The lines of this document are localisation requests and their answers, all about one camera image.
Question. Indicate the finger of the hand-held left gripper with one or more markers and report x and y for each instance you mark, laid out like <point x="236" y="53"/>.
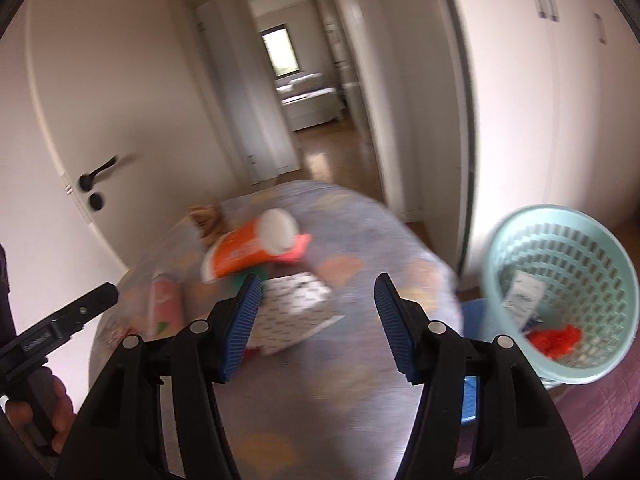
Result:
<point x="87" y="310"/>

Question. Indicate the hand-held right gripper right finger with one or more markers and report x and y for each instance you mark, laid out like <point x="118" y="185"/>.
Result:
<point x="395" y="330"/>

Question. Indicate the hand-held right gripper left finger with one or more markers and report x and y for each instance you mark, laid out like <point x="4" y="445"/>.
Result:
<point x="242" y="330"/>

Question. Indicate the green sponge packet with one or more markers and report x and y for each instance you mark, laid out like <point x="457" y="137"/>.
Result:
<point x="246" y="279"/>

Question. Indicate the orange tube with white cap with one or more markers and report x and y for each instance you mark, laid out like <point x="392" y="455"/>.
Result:
<point x="245" y="250"/>

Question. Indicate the pink sponge packet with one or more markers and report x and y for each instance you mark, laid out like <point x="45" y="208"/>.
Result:
<point x="296" y="250"/>

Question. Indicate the teal plastic basket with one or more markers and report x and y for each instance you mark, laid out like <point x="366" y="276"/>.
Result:
<point x="590" y="270"/>

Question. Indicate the person's left hand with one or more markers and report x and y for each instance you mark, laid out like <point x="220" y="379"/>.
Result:
<point x="62" y="410"/>

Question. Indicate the white patterned box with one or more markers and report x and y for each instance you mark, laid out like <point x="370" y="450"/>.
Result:
<point x="295" y="310"/>

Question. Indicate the pink can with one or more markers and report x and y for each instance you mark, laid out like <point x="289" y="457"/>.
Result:
<point x="164" y="305"/>

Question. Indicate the blue plastic stool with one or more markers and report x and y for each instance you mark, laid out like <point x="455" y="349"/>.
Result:
<point x="472" y="320"/>

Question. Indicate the patterned tablecloth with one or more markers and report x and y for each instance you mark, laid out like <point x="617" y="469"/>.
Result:
<point x="345" y="400"/>

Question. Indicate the black round door lock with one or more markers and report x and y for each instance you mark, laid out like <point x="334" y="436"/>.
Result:
<point x="96" y="201"/>

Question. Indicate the brown snack piece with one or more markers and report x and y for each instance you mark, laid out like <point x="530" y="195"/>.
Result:
<point x="206" y="220"/>

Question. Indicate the white printed paper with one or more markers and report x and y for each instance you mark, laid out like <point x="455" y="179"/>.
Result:
<point x="524" y="297"/>

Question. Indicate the red crumpled wrapper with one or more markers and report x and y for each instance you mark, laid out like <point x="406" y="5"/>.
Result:
<point x="555" y="341"/>

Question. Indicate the purple cloth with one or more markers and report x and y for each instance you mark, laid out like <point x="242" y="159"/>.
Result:
<point x="600" y="425"/>

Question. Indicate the white hallway door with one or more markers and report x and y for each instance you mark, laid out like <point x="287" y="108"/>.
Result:
<point x="235" y="100"/>

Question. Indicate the white bed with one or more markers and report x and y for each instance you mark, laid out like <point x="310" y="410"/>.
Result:
<point x="312" y="105"/>

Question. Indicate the white wardrobe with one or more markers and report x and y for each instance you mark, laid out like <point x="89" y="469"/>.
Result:
<point x="550" y="110"/>

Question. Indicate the window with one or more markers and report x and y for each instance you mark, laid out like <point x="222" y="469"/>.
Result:
<point x="281" y="50"/>

